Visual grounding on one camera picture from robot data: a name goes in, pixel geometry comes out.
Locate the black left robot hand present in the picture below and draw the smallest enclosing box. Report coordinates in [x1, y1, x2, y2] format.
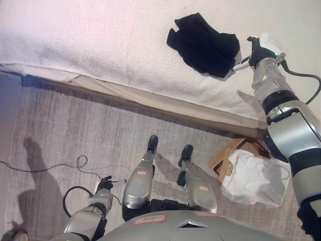
[96, 176, 127, 192]

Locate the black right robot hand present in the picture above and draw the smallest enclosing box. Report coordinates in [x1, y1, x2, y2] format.
[231, 32, 286, 72]

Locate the black garment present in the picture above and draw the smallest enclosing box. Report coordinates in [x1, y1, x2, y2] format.
[166, 12, 243, 79]

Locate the low beige bed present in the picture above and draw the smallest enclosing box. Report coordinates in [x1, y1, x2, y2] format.
[0, 0, 321, 142]

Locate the wooden laundry basket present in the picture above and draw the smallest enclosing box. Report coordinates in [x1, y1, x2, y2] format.
[208, 137, 272, 184]

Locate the white basket liner cloth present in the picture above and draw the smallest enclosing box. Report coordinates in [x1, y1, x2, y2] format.
[220, 150, 293, 209]

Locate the silver left robot leg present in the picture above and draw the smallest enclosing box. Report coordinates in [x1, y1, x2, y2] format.
[121, 135, 159, 210]

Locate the silver robot leg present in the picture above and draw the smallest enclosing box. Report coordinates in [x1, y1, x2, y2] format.
[176, 144, 219, 214]
[121, 135, 159, 210]

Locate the silver right robot leg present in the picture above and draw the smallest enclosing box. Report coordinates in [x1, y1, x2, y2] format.
[176, 144, 219, 214]

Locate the beige duvet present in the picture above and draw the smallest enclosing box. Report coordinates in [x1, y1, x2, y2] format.
[0, 64, 267, 131]

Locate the person foot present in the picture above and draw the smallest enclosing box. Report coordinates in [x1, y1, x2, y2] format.
[10, 227, 30, 241]

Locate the white fleece blanket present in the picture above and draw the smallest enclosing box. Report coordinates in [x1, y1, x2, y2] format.
[0, 0, 321, 124]

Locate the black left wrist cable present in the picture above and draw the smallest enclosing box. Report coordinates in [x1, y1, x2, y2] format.
[62, 185, 95, 219]

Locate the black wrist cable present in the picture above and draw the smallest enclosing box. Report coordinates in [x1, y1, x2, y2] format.
[62, 185, 95, 219]
[281, 53, 321, 105]

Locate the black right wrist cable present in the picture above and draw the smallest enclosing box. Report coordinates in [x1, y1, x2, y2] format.
[281, 53, 321, 105]

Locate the thin black floor cable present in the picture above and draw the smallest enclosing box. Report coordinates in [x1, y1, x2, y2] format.
[0, 155, 101, 180]

